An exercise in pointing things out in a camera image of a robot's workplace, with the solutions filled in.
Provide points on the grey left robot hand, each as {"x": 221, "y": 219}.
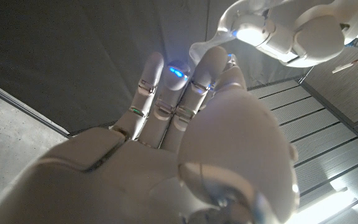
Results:
{"x": 306, "y": 34}

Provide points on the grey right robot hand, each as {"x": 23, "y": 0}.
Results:
{"x": 166, "y": 174}

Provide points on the peeled clear film layer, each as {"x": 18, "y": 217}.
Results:
{"x": 204, "y": 46}

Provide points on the bright ceiling light strip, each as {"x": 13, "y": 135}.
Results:
{"x": 322, "y": 207}

